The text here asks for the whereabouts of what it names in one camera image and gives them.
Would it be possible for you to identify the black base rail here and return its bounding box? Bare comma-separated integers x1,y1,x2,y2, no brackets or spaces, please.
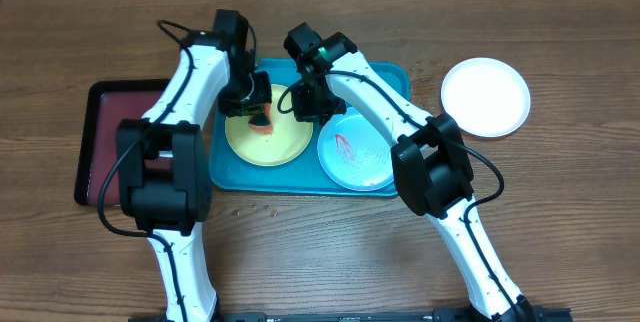
128,307,574,322

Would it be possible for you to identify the yellow plate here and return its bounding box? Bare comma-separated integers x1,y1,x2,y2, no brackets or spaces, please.
225,84,314,167

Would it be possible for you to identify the white pink plate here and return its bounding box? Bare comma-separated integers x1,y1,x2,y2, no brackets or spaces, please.
441,57,531,138

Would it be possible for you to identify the light blue plate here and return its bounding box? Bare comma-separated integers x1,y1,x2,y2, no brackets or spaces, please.
317,107,393,192

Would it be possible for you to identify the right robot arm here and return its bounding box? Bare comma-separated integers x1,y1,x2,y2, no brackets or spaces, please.
283,23,536,321

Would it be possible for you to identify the dark red water tray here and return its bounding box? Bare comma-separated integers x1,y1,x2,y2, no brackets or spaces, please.
74,79,168,206

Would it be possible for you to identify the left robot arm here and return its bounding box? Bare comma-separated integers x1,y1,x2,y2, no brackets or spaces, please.
103,9,272,321

